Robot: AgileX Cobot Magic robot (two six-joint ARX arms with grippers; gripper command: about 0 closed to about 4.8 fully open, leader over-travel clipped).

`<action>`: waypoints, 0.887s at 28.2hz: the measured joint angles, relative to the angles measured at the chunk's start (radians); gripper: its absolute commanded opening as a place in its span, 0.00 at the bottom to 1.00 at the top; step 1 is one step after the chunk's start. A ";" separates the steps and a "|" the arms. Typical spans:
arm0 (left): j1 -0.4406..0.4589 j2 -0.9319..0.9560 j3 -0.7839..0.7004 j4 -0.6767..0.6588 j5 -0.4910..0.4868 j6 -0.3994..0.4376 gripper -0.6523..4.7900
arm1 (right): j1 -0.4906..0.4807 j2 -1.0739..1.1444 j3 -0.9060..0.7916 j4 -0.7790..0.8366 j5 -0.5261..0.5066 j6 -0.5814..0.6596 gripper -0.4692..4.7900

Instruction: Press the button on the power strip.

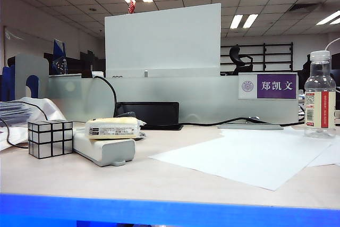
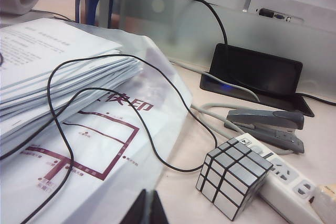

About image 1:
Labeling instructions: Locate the white power strip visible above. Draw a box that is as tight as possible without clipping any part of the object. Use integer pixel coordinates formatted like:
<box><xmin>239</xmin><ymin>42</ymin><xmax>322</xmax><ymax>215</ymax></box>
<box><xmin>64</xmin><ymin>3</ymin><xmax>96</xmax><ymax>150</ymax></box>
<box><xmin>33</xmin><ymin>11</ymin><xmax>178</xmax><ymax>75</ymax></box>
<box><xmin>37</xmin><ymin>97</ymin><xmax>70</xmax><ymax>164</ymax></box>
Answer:
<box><xmin>72</xmin><ymin>128</ymin><xmax>136</xmax><ymax>167</ymax></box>

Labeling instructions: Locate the black rectangular tray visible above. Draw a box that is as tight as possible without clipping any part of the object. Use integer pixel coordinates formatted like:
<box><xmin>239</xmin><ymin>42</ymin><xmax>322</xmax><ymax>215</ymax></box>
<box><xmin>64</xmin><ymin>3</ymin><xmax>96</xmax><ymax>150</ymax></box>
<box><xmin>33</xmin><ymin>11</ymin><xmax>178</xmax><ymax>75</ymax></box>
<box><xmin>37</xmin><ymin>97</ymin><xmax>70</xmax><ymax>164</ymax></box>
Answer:
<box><xmin>116</xmin><ymin>101</ymin><xmax>184</xmax><ymax>131</ymax></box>

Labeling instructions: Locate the frosted glass desk partition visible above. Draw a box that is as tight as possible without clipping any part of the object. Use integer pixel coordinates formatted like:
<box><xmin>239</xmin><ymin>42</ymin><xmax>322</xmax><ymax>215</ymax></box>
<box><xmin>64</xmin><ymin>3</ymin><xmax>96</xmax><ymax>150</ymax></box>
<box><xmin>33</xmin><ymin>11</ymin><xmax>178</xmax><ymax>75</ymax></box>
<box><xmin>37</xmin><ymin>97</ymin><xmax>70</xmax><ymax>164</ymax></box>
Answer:
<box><xmin>47</xmin><ymin>74</ymin><xmax>300</xmax><ymax>124</ymax></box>

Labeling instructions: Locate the dark grey handheld device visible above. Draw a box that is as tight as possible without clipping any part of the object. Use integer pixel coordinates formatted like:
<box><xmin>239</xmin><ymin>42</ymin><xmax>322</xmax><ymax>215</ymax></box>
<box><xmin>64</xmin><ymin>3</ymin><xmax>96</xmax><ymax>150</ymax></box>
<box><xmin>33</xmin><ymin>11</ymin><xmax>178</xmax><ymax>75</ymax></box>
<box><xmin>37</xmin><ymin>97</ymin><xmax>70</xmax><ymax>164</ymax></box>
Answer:
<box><xmin>118</xmin><ymin>110</ymin><xmax>139</xmax><ymax>119</ymax></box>

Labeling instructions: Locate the white upright board panel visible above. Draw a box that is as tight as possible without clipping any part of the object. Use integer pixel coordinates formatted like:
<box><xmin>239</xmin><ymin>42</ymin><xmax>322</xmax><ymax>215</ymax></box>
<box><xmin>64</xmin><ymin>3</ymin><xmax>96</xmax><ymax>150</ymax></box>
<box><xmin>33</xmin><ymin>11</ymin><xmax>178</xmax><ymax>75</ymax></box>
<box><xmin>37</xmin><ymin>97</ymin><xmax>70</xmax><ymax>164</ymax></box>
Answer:
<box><xmin>104</xmin><ymin>3</ymin><xmax>222</xmax><ymax>78</ymax></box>

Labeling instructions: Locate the yellow tissue packet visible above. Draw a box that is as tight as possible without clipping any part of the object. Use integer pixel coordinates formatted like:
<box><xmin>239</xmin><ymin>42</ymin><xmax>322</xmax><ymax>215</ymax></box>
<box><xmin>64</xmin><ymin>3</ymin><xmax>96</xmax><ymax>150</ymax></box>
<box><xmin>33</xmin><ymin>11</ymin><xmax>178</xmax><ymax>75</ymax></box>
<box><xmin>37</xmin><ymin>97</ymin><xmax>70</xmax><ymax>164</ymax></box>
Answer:
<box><xmin>84</xmin><ymin>116</ymin><xmax>147</xmax><ymax>140</ymax></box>

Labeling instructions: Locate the black office chair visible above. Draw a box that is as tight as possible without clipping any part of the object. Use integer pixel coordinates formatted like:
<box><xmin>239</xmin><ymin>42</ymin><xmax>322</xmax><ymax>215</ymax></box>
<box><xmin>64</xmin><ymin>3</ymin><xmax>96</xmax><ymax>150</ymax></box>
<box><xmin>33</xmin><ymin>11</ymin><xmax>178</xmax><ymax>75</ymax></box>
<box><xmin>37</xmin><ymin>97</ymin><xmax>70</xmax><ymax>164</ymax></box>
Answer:
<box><xmin>228</xmin><ymin>46</ymin><xmax>254</xmax><ymax>75</ymax></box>

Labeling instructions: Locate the large white paper sheet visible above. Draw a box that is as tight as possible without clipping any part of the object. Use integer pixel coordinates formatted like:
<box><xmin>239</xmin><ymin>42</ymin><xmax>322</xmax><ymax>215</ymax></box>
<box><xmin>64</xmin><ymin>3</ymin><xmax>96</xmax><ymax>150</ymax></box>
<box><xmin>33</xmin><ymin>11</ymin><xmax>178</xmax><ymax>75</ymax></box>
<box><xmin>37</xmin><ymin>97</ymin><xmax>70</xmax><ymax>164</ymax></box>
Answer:
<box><xmin>148</xmin><ymin>128</ymin><xmax>333</xmax><ymax>191</ymax></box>

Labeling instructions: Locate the purple white name plate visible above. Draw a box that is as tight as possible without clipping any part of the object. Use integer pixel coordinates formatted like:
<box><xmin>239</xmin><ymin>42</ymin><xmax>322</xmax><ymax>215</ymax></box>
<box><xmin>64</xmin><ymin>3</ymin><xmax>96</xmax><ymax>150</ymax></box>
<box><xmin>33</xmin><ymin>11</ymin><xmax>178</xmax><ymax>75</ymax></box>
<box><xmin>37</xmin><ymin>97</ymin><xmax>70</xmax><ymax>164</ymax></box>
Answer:
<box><xmin>238</xmin><ymin>72</ymin><xmax>299</xmax><ymax>100</ymax></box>

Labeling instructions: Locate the white plastic bag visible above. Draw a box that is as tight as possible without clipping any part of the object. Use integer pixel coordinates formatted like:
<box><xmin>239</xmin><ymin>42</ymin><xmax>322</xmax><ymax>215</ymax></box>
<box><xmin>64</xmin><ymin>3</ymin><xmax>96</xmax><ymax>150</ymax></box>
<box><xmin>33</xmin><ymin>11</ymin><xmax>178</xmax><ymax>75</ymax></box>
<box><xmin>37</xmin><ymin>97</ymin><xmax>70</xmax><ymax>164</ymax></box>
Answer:
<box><xmin>0</xmin><ymin>96</ymin><xmax>67</xmax><ymax>151</ymax></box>

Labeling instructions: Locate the blue crystal trophy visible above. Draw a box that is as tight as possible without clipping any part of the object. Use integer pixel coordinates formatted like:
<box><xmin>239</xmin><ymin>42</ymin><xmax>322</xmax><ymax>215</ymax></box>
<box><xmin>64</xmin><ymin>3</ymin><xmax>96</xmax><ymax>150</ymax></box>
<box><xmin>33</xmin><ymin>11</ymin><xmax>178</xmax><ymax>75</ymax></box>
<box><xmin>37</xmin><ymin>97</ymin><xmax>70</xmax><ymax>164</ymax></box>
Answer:
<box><xmin>52</xmin><ymin>39</ymin><xmax>67</xmax><ymax>75</ymax></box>

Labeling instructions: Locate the silver mirror puzzle cube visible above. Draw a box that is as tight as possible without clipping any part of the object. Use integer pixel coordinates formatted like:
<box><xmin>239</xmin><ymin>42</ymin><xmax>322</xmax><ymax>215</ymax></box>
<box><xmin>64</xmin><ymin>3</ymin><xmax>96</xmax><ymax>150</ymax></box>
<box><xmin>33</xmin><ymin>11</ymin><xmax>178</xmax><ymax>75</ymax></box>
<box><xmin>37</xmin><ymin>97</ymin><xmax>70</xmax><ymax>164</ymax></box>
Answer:
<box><xmin>28</xmin><ymin>119</ymin><xmax>74</xmax><ymax>159</ymax></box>

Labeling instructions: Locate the black shelf rack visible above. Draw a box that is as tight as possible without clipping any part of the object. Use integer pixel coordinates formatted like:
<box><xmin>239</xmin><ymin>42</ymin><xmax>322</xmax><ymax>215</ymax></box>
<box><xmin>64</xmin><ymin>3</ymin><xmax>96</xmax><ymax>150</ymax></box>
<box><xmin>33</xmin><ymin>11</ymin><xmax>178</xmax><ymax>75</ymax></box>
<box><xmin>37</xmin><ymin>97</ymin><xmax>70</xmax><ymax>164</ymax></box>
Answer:
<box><xmin>220</xmin><ymin>41</ymin><xmax>294</xmax><ymax>73</ymax></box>

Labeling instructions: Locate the grey metal bookend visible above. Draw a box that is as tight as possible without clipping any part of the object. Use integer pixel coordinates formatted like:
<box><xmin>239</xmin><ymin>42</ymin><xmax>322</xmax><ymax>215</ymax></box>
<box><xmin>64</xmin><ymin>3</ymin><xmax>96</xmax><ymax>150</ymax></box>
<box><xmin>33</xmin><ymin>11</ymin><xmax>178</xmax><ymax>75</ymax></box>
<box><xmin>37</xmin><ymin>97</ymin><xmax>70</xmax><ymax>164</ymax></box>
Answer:
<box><xmin>7</xmin><ymin>53</ymin><xmax>50</xmax><ymax>100</ymax></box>

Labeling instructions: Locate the clear plastic bottle red label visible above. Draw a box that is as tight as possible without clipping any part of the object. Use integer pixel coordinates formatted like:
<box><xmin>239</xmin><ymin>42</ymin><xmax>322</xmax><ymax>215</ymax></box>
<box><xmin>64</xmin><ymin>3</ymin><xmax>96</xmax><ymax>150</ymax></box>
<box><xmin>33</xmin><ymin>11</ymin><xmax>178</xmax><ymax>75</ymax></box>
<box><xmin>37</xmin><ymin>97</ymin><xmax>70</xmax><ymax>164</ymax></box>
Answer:
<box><xmin>304</xmin><ymin>50</ymin><xmax>337</xmax><ymax>139</ymax></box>

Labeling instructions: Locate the blue folder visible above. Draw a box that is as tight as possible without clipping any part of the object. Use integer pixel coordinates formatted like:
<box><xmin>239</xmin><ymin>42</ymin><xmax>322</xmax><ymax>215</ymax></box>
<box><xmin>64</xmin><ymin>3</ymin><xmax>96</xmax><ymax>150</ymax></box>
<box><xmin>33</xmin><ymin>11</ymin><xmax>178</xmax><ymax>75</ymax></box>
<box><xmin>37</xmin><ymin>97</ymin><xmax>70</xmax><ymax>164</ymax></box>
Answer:
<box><xmin>0</xmin><ymin>66</ymin><xmax>39</xmax><ymax>102</ymax></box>

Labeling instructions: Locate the ceiling light panel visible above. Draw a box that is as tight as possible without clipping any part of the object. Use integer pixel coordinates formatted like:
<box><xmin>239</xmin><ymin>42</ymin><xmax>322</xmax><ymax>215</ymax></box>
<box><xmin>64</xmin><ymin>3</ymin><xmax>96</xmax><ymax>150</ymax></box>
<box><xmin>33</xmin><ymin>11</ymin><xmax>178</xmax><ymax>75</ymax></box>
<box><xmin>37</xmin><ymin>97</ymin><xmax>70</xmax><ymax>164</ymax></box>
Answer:
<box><xmin>316</xmin><ymin>10</ymin><xmax>340</xmax><ymax>25</ymax></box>

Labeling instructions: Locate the black cable along table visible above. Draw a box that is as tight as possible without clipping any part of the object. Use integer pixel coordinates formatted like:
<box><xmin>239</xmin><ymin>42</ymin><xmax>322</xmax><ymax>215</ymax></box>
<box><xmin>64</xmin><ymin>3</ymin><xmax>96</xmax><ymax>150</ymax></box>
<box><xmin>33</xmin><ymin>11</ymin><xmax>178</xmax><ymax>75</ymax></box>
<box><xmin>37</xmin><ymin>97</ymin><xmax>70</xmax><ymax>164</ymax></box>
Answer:
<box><xmin>182</xmin><ymin>116</ymin><xmax>306</xmax><ymax>127</ymax></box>

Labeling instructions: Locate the thick black cable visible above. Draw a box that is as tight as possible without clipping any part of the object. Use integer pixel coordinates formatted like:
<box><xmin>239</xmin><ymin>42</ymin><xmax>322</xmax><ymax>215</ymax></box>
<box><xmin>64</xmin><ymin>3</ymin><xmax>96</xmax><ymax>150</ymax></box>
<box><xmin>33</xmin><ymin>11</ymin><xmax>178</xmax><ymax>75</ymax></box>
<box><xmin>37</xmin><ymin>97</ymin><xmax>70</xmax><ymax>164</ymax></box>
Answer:
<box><xmin>92</xmin><ymin>75</ymin><xmax>119</xmax><ymax>117</ymax></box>

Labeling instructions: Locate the grey flat base plate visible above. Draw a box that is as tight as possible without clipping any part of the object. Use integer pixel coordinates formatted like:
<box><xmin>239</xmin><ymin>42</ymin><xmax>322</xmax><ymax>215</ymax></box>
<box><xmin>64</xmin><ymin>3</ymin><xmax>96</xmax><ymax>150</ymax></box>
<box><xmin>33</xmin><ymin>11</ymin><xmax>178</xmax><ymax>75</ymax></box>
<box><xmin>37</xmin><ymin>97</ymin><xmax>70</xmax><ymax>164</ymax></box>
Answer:
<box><xmin>217</xmin><ymin>123</ymin><xmax>284</xmax><ymax>130</ymax></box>

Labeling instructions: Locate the thin black cable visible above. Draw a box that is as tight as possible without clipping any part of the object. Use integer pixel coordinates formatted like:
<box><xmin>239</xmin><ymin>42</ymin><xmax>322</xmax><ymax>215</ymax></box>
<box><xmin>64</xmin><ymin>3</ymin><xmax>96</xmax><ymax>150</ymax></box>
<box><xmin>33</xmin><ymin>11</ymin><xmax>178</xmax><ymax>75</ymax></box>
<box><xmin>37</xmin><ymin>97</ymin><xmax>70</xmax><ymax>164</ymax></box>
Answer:
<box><xmin>0</xmin><ymin>98</ymin><xmax>48</xmax><ymax>149</ymax></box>

